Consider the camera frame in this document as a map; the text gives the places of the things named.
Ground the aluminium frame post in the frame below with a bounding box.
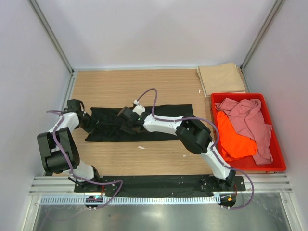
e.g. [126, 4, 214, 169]
[240, 0, 284, 71]
[27, 0, 74, 76]

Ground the right aluminium frame post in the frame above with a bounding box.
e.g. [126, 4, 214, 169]
[240, 0, 284, 71]

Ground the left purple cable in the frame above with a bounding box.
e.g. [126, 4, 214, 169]
[46, 109, 123, 209]

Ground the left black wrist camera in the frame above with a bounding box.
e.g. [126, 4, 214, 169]
[64, 99, 85, 113]

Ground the orange t-shirt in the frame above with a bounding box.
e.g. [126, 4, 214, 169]
[217, 111, 257, 162]

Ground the folded beige t-shirt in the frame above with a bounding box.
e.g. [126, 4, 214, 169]
[197, 62, 246, 97]

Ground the left aluminium frame post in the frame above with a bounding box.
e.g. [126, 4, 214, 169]
[27, 0, 74, 76]

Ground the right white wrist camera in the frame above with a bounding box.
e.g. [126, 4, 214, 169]
[118, 100, 145, 120]

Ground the purple cable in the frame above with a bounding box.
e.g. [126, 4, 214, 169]
[133, 88, 256, 211]
[46, 109, 123, 209]

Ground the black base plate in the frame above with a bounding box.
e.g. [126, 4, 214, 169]
[73, 174, 246, 198]

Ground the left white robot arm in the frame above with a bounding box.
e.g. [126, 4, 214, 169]
[37, 110, 102, 193]

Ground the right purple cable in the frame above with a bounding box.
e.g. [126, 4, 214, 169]
[133, 88, 256, 211]

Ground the red plastic bin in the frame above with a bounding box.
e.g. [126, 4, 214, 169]
[211, 93, 286, 172]

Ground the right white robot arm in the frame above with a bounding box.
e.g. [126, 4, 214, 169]
[118, 111, 235, 191]

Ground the black t-shirt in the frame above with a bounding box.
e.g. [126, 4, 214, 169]
[84, 103, 194, 143]

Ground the pink t-shirt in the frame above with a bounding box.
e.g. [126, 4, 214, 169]
[215, 98, 273, 165]

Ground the white slotted cable duct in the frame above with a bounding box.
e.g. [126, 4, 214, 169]
[40, 194, 220, 205]

